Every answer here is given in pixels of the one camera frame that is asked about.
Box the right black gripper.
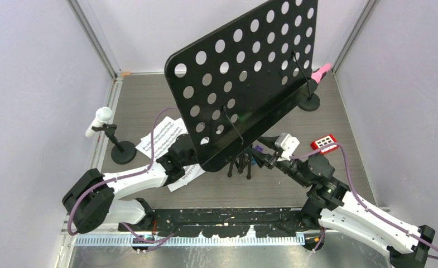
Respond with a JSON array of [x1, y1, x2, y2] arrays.
[[245, 134, 311, 188]]

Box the sheet music page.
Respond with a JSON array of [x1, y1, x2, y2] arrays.
[[136, 117, 187, 159], [167, 164, 205, 192]]

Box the black music stand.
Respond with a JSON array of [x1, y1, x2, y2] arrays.
[[164, 1, 318, 172]]

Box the white toy microphone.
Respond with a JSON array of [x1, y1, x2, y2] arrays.
[[85, 107, 113, 138]]

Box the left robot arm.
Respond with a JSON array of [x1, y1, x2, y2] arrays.
[[62, 134, 198, 235]]

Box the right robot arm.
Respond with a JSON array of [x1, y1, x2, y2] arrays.
[[247, 133, 435, 267]]

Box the colourful toy brick car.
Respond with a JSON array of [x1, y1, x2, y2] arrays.
[[249, 148, 267, 168]]

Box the red white cube block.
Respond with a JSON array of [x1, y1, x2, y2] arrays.
[[310, 134, 337, 150]]

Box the black round microphone stand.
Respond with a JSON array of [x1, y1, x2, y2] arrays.
[[298, 79, 321, 112]]

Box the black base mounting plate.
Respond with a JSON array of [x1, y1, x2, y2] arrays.
[[129, 207, 323, 238]]

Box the pink toy microphone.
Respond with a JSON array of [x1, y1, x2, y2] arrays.
[[311, 63, 332, 84]]

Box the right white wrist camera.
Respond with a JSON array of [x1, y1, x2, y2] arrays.
[[274, 133, 300, 161]]

